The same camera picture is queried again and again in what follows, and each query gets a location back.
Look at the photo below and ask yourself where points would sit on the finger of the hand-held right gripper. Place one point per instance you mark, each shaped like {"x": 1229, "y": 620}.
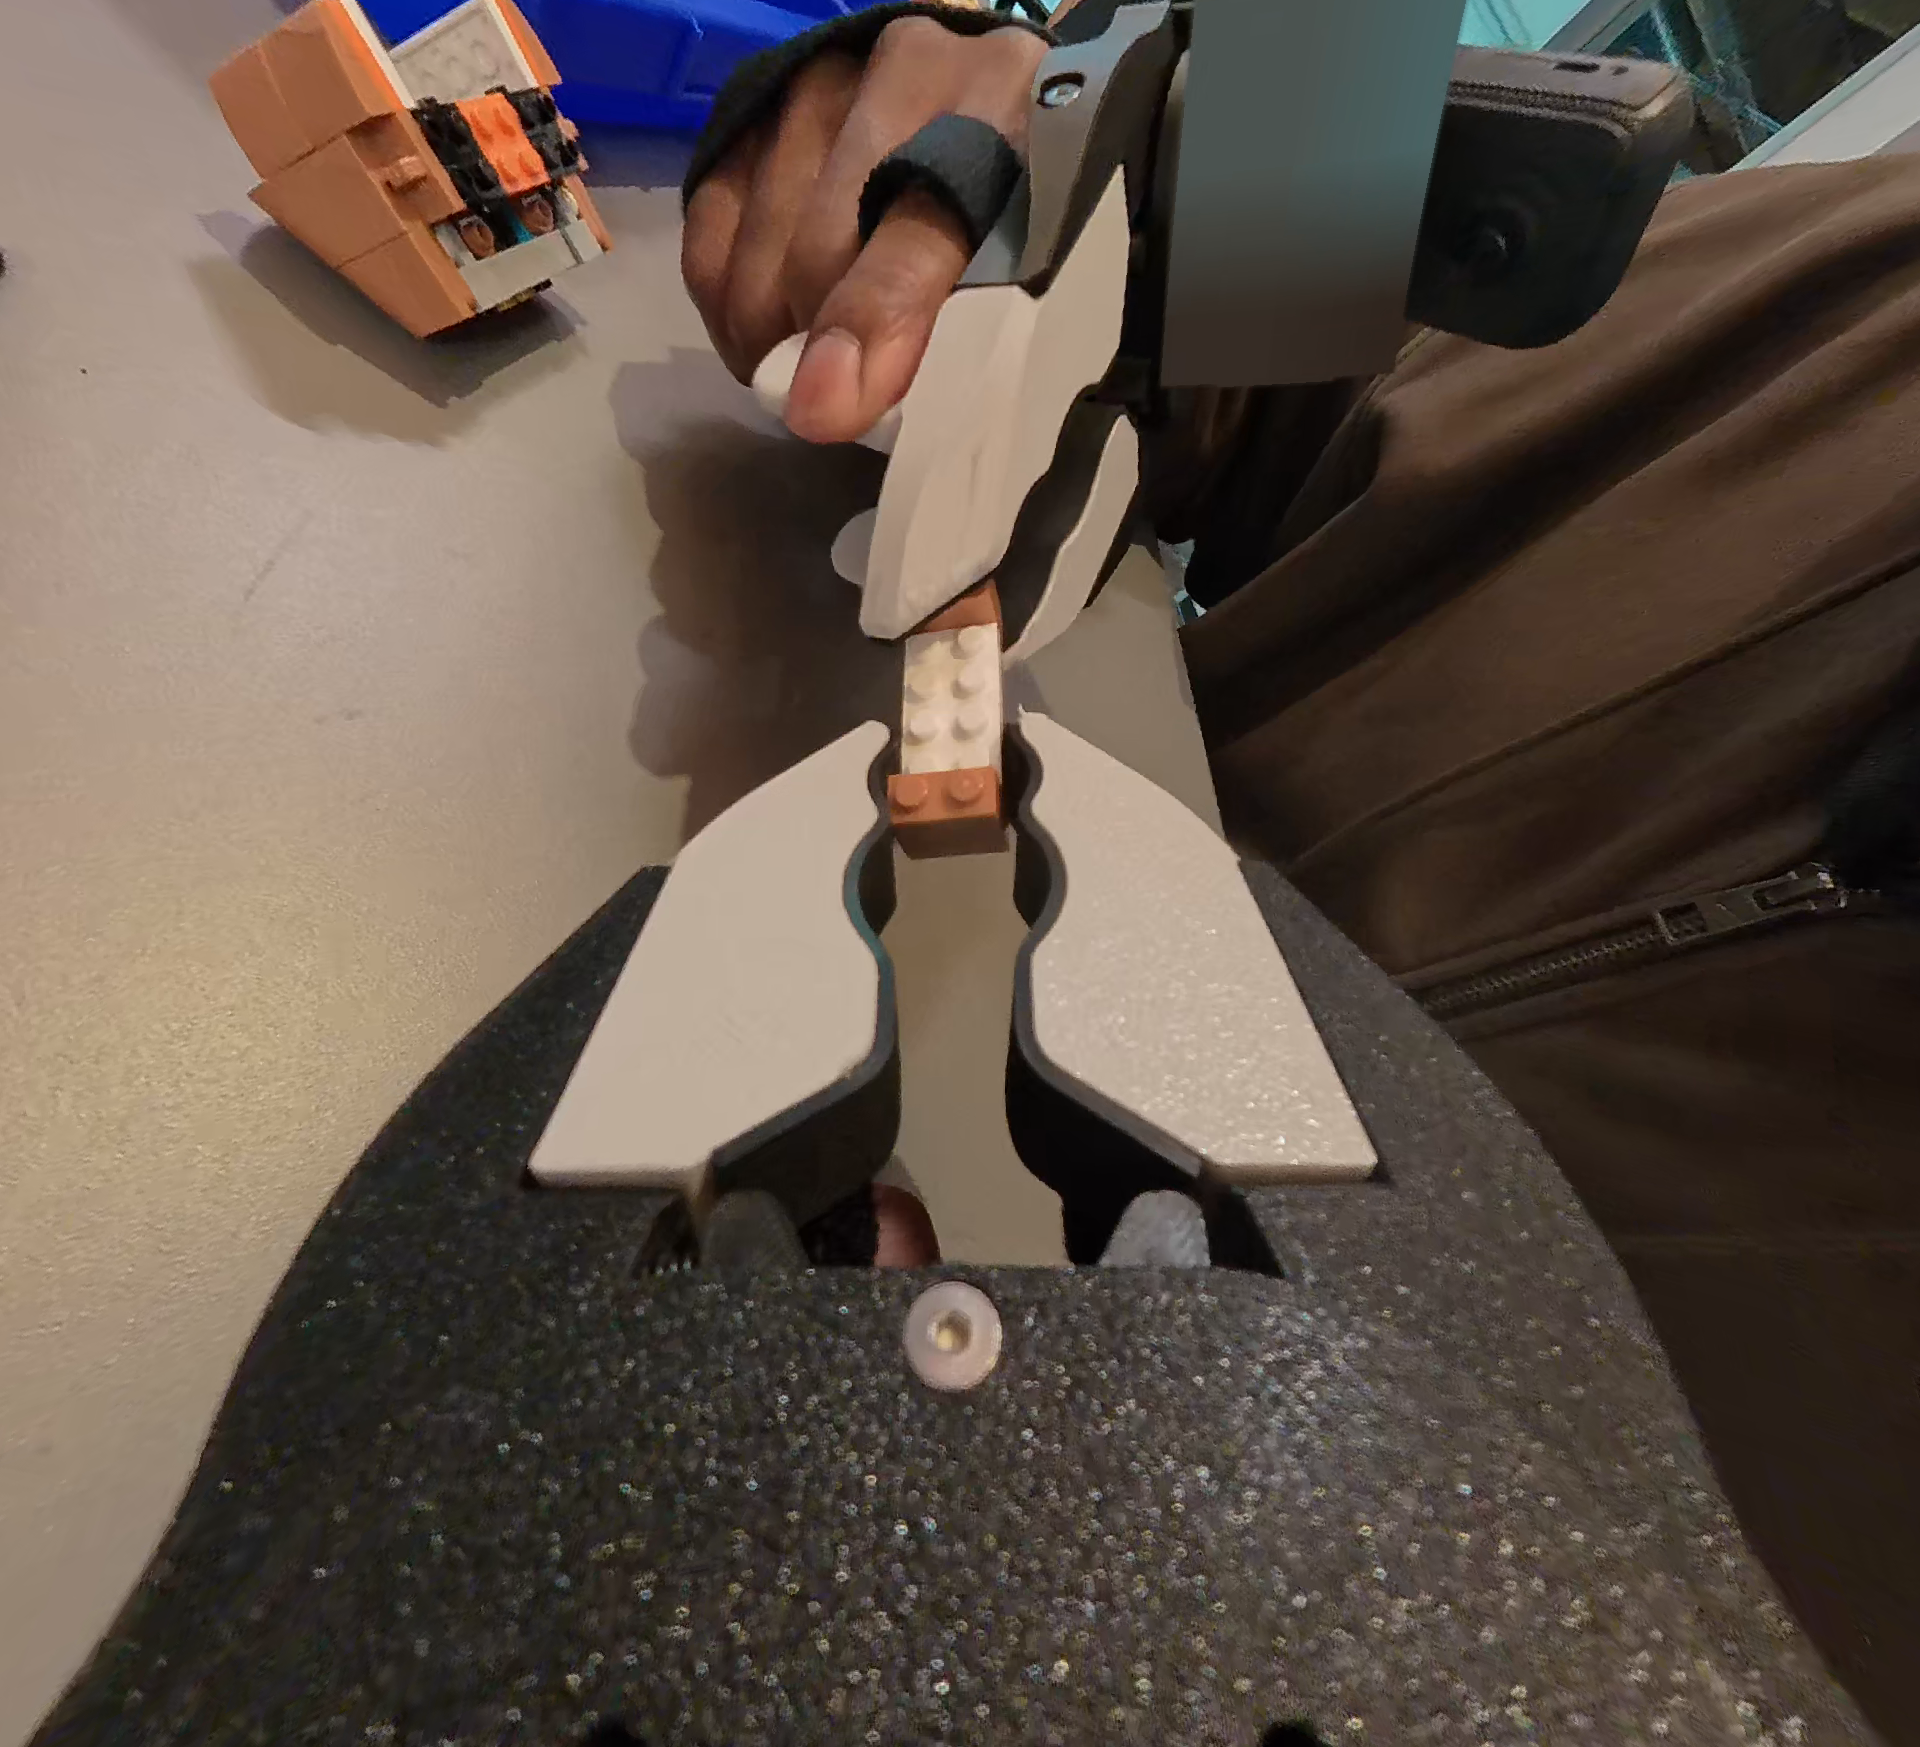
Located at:
{"x": 1102, "y": 532}
{"x": 990, "y": 426}

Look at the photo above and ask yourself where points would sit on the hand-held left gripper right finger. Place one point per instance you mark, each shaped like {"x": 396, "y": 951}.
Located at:
{"x": 1186, "y": 1012}

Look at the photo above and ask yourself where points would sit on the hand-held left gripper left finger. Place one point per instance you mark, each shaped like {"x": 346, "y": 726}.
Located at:
{"x": 719, "y": 1012}

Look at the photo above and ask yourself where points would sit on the tan two-stud brick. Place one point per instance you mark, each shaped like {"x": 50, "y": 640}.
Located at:
{"x": 978, "y": 607}

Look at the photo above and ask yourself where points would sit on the white studded plate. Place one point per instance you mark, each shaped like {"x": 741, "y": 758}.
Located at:
{"x": 952, "y": 699}

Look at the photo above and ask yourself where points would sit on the long orange studded plate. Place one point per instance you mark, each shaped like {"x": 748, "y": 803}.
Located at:
{"x": 947, "y": 825}

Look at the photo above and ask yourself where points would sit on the brown toy brick model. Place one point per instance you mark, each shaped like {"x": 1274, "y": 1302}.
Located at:
{"x": 361, "y": 186}

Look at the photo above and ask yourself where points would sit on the grey desk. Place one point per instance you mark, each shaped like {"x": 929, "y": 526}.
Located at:
{"x": 301, "y": 726}

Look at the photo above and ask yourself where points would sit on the person's right hand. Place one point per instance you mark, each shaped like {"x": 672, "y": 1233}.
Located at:
{"x": 782, "y": 218}

